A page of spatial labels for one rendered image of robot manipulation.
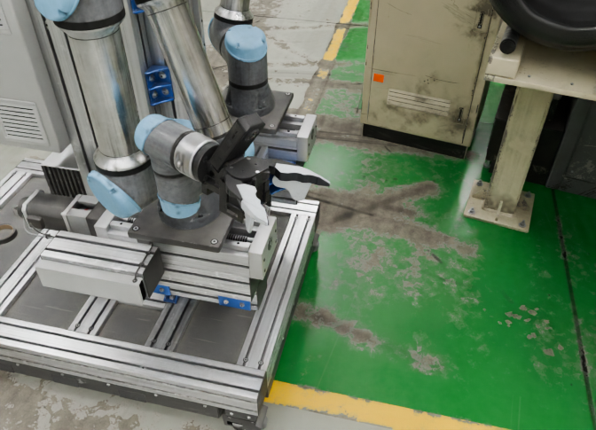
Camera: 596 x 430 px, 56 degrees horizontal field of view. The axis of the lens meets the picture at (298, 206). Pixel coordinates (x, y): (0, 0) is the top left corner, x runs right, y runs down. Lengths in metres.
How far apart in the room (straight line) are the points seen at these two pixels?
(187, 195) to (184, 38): 0.28
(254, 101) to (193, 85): 0.62
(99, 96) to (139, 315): 0.94
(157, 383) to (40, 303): 0.51
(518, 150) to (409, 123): 0.63
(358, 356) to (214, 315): 0.51
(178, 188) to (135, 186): 0.14
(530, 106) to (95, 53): 1.66
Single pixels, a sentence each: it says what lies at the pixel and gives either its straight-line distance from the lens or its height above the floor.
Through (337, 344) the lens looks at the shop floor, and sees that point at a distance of 1.97.
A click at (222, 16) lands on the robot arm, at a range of 1.72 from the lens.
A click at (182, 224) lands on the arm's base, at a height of 0.73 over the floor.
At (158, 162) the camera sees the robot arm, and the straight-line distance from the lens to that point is 1.00.
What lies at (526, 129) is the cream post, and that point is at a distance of 2.32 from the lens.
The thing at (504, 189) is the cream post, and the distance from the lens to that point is 2.48.
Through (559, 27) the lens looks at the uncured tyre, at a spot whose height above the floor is 0.98.
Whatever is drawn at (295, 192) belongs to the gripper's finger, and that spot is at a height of 1.02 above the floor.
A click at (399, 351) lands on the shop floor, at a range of 1.98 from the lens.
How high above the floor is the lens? 1.60
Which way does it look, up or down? 41 degrees down
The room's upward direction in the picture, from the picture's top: straight up
